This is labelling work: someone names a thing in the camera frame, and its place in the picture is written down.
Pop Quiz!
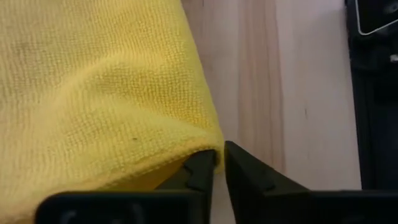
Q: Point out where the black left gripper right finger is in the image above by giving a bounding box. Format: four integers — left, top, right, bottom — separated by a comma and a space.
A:
224, 140, 398, 224

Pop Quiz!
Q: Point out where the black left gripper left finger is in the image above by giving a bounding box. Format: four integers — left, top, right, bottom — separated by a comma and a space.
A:
35, 149, 218, 224

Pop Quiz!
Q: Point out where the yellow microfiber towel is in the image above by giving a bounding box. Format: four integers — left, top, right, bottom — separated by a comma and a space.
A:
0, 0, 225, 224

